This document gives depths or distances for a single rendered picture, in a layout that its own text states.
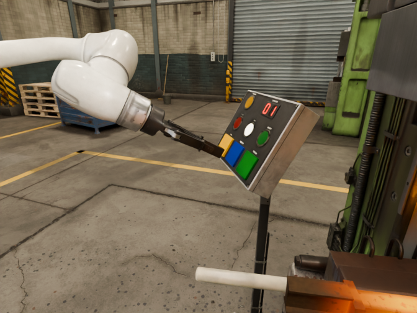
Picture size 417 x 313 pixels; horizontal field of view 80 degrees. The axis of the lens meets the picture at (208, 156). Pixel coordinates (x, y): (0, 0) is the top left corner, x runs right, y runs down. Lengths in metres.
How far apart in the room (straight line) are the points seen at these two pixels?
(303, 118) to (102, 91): 0.51
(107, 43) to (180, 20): 8.41
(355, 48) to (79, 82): 4.78
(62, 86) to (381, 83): 0.57
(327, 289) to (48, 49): 0.77
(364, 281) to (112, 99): 0.58
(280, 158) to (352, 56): 4.39
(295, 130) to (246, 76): 7.62
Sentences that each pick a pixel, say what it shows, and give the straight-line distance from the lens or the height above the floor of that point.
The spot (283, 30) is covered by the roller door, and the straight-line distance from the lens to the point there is 8.20.
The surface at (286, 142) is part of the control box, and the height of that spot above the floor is 1.09.
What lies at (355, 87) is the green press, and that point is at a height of 0.85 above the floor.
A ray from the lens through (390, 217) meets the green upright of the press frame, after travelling 0.66.
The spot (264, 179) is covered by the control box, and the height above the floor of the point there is 0.99.
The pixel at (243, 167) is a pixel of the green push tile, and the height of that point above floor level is 1.00.
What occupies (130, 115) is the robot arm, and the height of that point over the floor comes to 1.19.
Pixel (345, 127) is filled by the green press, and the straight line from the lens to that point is 5.18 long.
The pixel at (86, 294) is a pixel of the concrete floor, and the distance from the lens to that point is 1.86.
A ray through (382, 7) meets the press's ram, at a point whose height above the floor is 1.37.
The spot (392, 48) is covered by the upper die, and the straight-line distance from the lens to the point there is 0.39.
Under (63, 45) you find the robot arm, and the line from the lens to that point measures 0.78.
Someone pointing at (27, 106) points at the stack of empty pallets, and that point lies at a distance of 7.78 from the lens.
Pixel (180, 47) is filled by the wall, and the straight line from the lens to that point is 9.06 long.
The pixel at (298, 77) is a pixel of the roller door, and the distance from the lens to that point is 8.15.
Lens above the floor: 1.31
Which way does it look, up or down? 21 degrees down
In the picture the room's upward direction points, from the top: straight up
